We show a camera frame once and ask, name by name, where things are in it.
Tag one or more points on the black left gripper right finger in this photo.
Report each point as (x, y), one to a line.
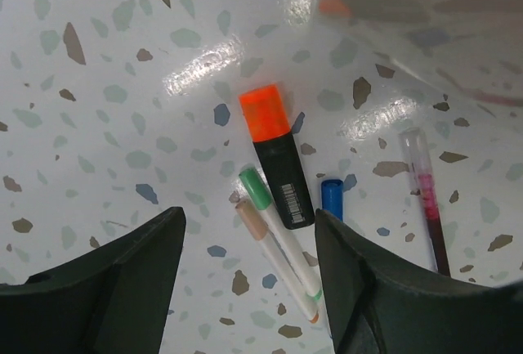
(378, 302)

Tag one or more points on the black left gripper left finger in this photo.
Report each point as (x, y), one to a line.
(114, 299)

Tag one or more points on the blue cap marker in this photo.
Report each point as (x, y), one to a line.
(331, 191)

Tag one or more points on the beige cap marker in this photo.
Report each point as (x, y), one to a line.
(260, 232)

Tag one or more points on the green cap marker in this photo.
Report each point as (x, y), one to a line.
(287, 241)

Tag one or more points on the orange black highlighter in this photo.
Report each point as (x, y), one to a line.
(276, 149)

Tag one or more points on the beige round drawer organizer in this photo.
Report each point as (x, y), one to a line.
(473, 47)

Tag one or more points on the dark red pen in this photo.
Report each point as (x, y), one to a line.
(416, 152)

